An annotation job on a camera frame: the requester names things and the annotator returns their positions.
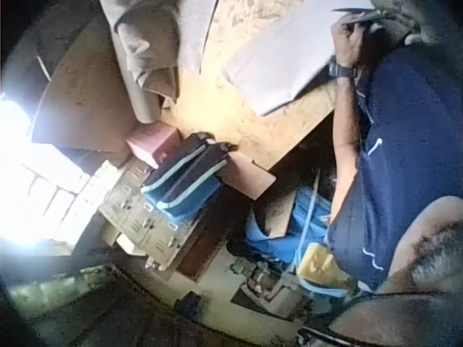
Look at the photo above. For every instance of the brown cardboard sheet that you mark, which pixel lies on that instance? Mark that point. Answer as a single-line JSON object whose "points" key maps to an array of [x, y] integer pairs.
{"points": [[87, 94]]}

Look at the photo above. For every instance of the small beige metal locker cabinet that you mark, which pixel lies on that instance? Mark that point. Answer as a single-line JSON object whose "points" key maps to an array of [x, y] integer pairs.
{"points": [[144, 217]]}

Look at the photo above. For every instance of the pink box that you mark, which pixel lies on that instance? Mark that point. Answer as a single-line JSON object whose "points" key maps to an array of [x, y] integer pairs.
{"points": [[153, 142]]}

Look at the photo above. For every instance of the beige fabric roll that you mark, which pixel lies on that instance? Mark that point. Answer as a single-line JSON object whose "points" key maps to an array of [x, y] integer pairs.
{"points": [[152, 47]]}

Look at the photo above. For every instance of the person's left fingers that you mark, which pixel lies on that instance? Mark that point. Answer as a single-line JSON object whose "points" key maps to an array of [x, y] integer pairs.
{"points": [[346, 26]]}

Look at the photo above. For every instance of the white fabric sheet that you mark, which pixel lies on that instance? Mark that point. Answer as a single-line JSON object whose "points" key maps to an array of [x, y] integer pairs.
{"points": [[285, 54]]}

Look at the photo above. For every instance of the metal scissors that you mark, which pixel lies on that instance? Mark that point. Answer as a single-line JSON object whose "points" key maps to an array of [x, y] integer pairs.
{"points": [[356, 12]]}

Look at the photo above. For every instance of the person's left hand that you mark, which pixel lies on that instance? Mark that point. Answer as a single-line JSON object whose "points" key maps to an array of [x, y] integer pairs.
{"points": [[348, 45]]}

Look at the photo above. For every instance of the small brown cardboard piece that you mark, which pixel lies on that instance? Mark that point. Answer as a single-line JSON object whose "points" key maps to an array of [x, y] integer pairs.
{"points": [[246, 177]]}

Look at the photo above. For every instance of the grey metal machine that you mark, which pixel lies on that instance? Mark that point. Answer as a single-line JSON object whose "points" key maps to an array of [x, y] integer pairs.
{"points": [[266, 283]]}

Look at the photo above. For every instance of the dark blue trimmed folders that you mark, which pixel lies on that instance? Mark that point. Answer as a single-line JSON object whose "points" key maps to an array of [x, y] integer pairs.
{"points": [[184, 177]]}

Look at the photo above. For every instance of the black wrist watch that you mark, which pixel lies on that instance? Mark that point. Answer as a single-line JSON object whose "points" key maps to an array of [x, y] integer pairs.
{"points": [[340, 69]]}

